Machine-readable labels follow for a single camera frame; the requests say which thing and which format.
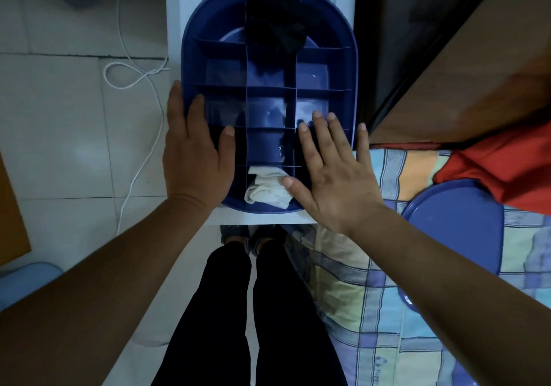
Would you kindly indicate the red cloth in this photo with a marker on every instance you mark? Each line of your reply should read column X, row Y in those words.
column 503, row 161

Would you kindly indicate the person's dark right shoe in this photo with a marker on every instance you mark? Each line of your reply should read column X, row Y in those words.
column 267, row 235

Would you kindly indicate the person's left forearm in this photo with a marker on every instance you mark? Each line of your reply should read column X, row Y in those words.
column 99, row 286

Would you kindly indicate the white sock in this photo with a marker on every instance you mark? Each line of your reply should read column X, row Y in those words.
column 264, row 189

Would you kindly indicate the checked pastel bed sheet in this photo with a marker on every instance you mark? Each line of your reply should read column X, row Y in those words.
column 374, row 325

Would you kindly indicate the brown wooden board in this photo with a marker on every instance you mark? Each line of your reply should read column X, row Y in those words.
column 10, row 222

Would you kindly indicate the person's black trousers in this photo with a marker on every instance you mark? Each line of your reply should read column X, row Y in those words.
column 275, row 325

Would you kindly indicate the blue divided organizer box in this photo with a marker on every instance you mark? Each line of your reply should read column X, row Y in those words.
column 267, row 105

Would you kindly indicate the person's dark left shoe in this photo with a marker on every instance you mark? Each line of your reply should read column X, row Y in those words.
column 236, row 237

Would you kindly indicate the blue oval lid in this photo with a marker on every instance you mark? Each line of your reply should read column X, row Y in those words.
column 456, row 222

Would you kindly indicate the person's right thumb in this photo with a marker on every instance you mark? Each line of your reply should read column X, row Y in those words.
column 296, row 188

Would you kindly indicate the person's right middle finger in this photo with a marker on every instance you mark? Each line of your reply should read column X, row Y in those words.
column 323, row 138

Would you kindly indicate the person's right hand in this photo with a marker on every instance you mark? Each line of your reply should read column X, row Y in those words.
column 340, row 187

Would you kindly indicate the person's right little finger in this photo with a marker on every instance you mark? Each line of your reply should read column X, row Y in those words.
column 363, row 146

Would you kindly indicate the person's left thumb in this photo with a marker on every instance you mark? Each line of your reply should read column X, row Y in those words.
column 227, row 144

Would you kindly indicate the person's dark shoe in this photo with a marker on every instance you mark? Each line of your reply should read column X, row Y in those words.
column 236, row 237
column 267, row 235

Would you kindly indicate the person's left hand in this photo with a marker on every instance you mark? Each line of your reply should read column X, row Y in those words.
column 193, row 170

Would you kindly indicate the black furniture panel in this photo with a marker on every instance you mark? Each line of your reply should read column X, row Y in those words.
column 396, row 28

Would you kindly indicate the light blue plastic stool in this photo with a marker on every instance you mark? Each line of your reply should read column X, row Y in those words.
column 26, row 282

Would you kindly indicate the person's left middle finger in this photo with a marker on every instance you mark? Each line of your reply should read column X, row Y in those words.
column 175, row 105

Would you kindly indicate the black sock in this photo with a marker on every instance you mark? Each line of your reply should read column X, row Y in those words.
column 280, row 19

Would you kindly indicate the person's right forearm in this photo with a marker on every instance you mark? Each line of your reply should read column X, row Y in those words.
column 456, row 304

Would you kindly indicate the brown wooden table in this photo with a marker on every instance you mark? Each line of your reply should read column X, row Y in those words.
column 486, row 71

